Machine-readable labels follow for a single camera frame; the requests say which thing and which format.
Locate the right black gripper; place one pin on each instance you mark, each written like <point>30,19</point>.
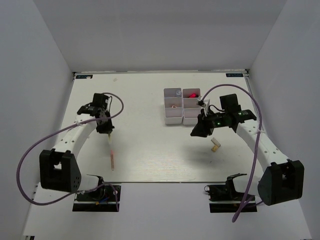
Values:
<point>203,128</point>

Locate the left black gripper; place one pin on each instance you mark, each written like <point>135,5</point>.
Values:
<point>105,130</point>

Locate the orange thin highlighter pen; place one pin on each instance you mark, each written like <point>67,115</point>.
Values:
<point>112,163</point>

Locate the pink black highlighter marker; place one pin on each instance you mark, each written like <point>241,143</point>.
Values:
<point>194,95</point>

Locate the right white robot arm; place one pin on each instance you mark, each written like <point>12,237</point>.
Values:
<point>282,178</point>

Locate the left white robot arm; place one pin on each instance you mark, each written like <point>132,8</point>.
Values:
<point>59,169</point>

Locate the small tan eraser block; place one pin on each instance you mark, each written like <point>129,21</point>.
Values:
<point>216,144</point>

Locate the right white compartment organizer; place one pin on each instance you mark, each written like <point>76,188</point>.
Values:
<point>190,108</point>

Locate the white compartment organizer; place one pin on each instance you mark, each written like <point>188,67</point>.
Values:
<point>172,116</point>
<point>190,108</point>

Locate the left white compartment organizer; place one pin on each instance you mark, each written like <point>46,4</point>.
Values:
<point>172,116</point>

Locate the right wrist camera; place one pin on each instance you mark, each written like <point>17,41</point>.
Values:
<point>204,102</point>

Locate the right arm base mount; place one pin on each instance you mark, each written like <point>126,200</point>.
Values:
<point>221,199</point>

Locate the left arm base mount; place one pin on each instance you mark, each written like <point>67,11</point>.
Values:
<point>104,200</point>

